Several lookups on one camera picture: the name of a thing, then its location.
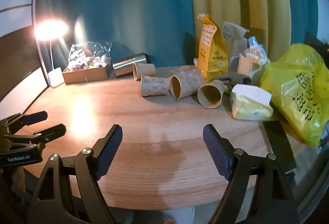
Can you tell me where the printed paper cup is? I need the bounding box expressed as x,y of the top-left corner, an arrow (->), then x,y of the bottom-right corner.
169,68 -> 206,100
140,75 -> 168,97

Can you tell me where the plain paper cup rear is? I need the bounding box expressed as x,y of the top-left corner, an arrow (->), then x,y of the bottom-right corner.
133,63 -> 156,81

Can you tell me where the plain paper cup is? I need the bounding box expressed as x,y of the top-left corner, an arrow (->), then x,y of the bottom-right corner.
133,63 -> 156,81
197,80 -> 224,109

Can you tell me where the plain paper cup right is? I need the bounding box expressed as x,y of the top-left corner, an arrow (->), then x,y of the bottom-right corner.
197,80 -> 224,109

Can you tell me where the brown cardboard box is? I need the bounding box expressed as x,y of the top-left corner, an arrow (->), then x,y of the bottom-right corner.
62,64 -> 110,85

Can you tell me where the clear plastic snack bag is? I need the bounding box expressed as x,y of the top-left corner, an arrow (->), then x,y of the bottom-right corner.
67,41 -> 112,72

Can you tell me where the white desk lamp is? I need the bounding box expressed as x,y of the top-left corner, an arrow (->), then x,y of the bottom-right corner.
34,18 -> 70,89

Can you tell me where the wrapped sandwich package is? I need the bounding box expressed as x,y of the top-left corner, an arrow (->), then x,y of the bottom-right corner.
230,84 -> 273,121

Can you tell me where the stainless steel tumbler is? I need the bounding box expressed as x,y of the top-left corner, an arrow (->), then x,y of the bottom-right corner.
113,53 -> 147,78

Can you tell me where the yellow plastic shopping bag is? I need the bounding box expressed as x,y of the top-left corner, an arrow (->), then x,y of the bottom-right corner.
260,43 -> 328,147

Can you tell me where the clear bag with snacks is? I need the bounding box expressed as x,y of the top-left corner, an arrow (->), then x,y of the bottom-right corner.
237,36 -> 270,78

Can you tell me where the yellow paper food bag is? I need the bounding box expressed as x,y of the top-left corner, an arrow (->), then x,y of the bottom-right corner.
197,14 -> 229,81

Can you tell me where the grey paper bag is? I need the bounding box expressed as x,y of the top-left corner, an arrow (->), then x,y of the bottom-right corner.
221,21 -> 249,72

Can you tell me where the teal curtain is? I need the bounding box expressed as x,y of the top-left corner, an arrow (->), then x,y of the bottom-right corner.
34,0 -> 195,70

